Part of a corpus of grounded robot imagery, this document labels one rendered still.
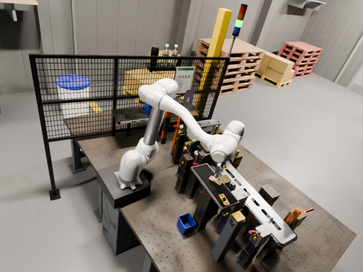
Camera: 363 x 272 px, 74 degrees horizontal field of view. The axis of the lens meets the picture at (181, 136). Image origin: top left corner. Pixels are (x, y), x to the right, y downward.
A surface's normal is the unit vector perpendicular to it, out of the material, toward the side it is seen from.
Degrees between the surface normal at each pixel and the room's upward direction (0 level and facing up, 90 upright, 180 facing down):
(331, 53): 90
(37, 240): 0
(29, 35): 90
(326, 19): 90
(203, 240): 0
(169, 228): 0
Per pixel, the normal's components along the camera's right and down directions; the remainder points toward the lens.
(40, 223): 0.19, -0.79
